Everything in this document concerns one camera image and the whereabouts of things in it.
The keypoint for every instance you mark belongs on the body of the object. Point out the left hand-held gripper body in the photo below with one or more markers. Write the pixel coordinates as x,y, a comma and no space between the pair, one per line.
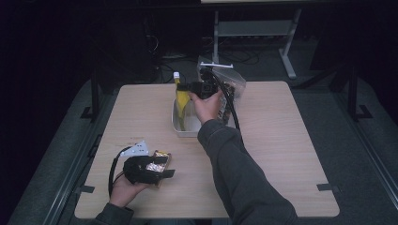
137,170

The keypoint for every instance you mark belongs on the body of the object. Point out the person's right hand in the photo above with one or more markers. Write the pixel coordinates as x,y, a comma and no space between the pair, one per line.
205,108

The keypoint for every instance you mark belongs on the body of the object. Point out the red and yellow seasoning packet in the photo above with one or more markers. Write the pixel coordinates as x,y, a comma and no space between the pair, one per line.
158,168

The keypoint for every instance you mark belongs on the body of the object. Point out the clear bag of dried vegetables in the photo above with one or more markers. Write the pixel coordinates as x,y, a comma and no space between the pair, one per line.
236,82

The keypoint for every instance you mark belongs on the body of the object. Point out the black metal stand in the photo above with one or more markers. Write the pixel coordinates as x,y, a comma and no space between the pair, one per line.
353,93
94,97

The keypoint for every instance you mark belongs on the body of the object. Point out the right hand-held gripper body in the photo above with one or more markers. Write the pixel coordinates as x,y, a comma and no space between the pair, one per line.
203,88

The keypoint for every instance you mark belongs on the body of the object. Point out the black tape strip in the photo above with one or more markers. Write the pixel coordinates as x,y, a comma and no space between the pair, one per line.
327,187
85,189

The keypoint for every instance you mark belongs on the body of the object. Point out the white plastic bin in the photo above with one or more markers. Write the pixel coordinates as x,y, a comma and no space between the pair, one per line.
187,131

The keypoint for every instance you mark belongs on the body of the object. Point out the grey metal stand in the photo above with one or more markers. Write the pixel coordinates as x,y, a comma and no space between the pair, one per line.
256,28

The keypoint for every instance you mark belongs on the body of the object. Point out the person's left hand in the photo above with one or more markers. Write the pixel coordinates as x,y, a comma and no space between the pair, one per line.
125,190

